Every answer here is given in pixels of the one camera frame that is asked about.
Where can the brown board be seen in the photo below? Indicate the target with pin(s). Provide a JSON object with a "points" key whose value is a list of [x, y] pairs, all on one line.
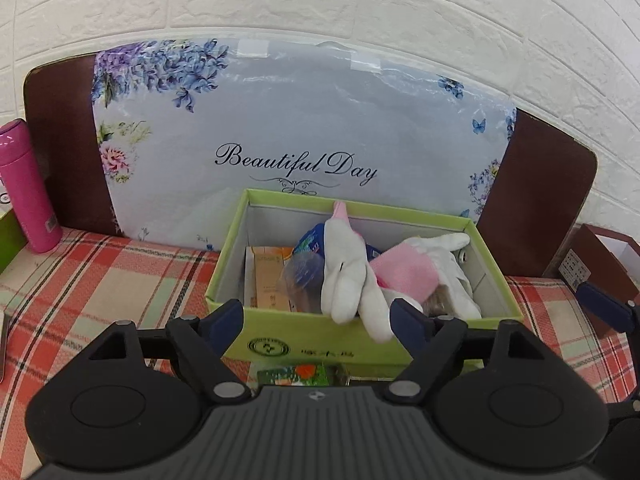
{"points": [[60, 135]]}

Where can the orange paper box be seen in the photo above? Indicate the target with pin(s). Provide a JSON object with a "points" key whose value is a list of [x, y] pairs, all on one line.
{"points": [[267, 275]]}

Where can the blue packet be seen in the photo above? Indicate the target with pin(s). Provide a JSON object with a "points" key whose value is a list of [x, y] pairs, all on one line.
{"points": [[312, 242]]}

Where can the green orange packet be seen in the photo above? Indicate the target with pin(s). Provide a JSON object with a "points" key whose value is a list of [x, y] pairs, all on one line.
{"points": [[295, 375]]}

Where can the brown cardboard box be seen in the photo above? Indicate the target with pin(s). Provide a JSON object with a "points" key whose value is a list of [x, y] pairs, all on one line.
{"points": [[595, 255]]}

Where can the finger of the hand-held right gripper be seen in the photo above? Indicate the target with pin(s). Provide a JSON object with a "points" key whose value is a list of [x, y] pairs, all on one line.
{"points": [[605, 305]]}

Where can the small green box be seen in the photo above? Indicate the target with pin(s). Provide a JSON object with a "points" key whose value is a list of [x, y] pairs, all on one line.
{"points": [[10, 240]]}

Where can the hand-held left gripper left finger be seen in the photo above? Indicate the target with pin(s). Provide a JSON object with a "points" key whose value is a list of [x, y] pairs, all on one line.
{"points": [[227, 317]]}

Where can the clear plastic cup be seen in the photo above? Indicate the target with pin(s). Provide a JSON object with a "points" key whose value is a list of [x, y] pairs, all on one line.
{"points": [[300, 280]]}

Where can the plaid blanket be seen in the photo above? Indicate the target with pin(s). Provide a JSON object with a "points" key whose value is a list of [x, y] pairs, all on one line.
{"points": [[100, 280]]}

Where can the pink thermos bottle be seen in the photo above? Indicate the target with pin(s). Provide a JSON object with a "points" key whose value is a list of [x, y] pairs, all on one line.
{"points": [[27, 195]]}

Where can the floral plastic bedding package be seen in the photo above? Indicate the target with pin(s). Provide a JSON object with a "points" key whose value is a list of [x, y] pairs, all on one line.
{"points": [[300, 110]]}

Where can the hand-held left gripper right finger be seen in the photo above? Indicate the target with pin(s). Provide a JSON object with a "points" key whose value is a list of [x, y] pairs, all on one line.
{"points": [[407, 317]]}

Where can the green storage box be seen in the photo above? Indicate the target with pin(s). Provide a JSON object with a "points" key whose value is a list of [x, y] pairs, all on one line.
{"points": [[285, 355]]}

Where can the white pink plush rabbit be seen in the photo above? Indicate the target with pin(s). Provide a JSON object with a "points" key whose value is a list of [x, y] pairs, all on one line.
{"points": [[345, 270]]}

